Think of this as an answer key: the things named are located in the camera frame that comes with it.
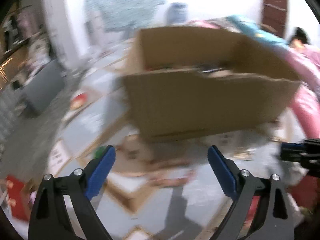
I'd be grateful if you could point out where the red paper bag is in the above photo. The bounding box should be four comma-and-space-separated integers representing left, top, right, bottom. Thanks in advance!
6, 174, 35, 222

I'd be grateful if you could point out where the person in pink pajamas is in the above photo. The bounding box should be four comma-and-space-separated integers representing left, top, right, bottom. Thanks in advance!
289, 27, 319, 87

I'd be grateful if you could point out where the brown cardboard box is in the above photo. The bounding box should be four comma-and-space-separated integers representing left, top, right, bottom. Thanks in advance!
123, 26, 300, 142

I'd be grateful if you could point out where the teal blue pillow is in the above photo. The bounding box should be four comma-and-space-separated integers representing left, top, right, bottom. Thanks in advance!
226, 15, 286, 46

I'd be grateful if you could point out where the grey cabinet box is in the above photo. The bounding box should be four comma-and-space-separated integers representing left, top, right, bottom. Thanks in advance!
22, 59, 65, 115

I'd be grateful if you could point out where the dark red wooden door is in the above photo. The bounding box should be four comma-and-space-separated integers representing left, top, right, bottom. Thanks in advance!
260, 0, 288, 38

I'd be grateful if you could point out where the blue water jug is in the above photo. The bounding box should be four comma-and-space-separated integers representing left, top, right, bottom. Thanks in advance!
165, 2, 188, 26

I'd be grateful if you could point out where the wooden wardrobe shelving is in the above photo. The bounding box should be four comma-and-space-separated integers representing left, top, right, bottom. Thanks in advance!
1, 0, 45, 90

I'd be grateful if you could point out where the teal patterned hanging cloth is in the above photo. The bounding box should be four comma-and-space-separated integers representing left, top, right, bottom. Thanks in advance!
84, 0, 165, 31

